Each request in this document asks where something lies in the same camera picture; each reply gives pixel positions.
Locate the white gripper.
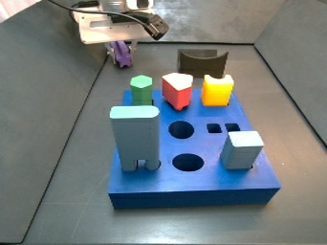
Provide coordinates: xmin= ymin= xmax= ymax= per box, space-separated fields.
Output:
xmin=73 ymin=12 xmax=149 ymax=64

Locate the purple star prism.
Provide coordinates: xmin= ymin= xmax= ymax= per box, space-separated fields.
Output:
xmin=109 ymin=40 xmax=132 ymax=68

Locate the black curved fixture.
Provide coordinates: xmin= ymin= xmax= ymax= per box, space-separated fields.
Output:
xmin=177 ymin=49 xmax=228 ymax=78

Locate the blue peg board block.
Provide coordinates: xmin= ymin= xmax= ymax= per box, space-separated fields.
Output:
xmin=106 ymin=89 xmax=281 ymax=209

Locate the green hexagon peg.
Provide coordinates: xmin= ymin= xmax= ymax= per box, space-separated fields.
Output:
xmin=130 ymin=75 xmax=152 ymax=105

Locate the red pentagon peg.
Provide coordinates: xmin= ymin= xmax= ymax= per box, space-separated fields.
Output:
xmin=162 ymin=73 xmax=193 ymax=110

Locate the large light blue peg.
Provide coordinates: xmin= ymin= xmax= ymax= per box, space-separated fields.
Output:
xmin=108 ymin=105 xmax=160 ymax=171

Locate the yellow orange crescent peg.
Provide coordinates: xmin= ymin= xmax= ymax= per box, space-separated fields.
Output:
xmin=201 ymin=75 xmax=233 ymax=106

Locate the small light blue square peg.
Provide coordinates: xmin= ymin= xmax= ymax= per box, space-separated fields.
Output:
xmin=220 ymin=131 xmax=264 ymax=169

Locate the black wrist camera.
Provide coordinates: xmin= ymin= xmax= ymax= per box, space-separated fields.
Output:
xmin=134 ymin=12 xmax=168 ymax=40

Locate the black cable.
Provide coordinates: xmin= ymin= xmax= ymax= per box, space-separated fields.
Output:
xmin=46 ymin=0 xmax=150 ymax=28

